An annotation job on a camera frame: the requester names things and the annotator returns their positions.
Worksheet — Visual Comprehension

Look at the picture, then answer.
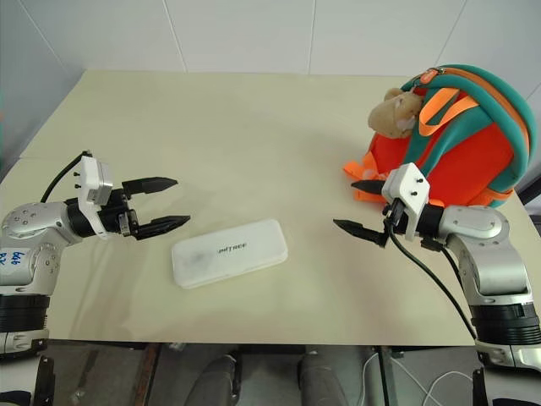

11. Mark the orange and teal backpack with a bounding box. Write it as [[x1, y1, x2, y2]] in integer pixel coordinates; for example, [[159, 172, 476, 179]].
[[342, 63, 533, 209]]

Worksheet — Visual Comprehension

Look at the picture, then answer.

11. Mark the white label with blue writing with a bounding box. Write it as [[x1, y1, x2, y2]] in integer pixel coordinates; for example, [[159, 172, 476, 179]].
[[0, 246, 31, 285]]

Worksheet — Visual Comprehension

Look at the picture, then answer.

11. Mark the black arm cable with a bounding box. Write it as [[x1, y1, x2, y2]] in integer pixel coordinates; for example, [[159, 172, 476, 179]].
[[386, 202, 481, 342], [41, 150, 93, 203]]

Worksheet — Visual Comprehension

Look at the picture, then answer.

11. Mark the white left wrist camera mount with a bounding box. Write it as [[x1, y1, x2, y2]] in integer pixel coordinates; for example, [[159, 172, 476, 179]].
[[77, 155, 115, 240]]

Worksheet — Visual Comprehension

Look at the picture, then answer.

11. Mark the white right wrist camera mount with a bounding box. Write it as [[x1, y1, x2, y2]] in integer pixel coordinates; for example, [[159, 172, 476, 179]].
[[381, 162, 433, 239]]

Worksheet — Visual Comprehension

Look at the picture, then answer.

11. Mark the white plastic case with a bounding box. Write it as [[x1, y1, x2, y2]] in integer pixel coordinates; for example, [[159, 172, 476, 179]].
[[170, 217, 290, 291]]

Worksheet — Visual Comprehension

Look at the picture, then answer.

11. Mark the thin white cable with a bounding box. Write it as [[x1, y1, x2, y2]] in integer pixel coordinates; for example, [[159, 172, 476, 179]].
[[362, 350, 478, 406]]

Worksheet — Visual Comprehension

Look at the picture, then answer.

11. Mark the tan plush monkey toy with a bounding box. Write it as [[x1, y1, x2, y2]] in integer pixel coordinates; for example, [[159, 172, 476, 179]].
[[368, 87, 425, 140]]

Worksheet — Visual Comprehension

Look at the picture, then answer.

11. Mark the dark rounded shape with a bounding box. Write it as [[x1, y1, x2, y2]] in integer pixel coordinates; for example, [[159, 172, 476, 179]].
[[197, 354, 238, 406], [297, 349, 346, 406]]

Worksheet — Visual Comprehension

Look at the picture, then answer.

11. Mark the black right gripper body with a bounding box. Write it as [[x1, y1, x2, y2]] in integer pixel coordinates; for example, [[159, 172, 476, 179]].
[[381, 198, 403, 238]]

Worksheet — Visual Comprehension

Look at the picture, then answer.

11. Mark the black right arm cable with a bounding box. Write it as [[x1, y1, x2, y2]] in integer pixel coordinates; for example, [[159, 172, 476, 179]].
[[386, 202, 481, 342]]

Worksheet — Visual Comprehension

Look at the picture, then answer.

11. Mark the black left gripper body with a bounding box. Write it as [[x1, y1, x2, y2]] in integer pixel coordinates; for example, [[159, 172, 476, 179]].
[[99, 188, 141, 238]]

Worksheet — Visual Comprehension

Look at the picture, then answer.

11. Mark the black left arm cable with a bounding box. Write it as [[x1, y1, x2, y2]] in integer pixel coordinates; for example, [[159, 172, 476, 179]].
[[41, 150, 93, 203]]

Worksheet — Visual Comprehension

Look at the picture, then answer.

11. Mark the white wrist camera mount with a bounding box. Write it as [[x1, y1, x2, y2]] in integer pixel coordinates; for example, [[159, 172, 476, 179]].
[[77, 155, 115, 240], [381, 162, 433, 239]]

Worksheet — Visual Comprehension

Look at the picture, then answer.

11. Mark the black upright bracket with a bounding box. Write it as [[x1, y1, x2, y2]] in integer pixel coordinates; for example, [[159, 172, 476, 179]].
[[473, 366, 485, 406], [36, 357, 57, 406]]

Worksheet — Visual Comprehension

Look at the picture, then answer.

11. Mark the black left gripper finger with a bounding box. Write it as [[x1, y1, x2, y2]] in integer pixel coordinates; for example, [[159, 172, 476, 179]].
[[122, 176, 179, 197], [135, 215, 192, 241]]

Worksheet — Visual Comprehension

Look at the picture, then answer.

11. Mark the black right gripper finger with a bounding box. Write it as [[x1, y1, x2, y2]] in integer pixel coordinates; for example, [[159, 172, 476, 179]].
[[332, 218, 389, 250], [350, 178, 388, 196]]

